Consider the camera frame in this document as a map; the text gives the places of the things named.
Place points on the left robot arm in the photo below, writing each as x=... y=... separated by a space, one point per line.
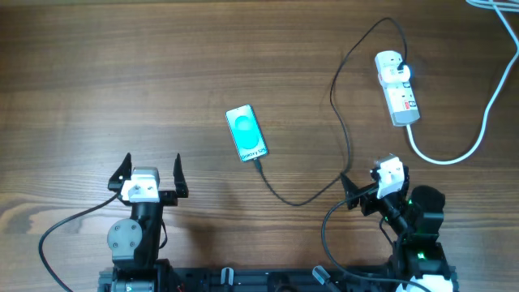
x=135 y=242

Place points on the turquoise screen smartphone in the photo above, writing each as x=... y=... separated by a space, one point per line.
x=246 y=133

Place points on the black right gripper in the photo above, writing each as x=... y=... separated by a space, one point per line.
x=369 y=206

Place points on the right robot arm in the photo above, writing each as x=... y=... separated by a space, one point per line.
x=417 y=255

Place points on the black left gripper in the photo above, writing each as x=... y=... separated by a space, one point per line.
x=168 y=198

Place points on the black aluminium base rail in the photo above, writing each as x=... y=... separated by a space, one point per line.
x=228 y=279

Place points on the white charger plug adapter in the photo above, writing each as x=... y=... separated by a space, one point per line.
x=392 y=75

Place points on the white power strip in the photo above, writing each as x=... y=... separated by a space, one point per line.
x=400 y=99

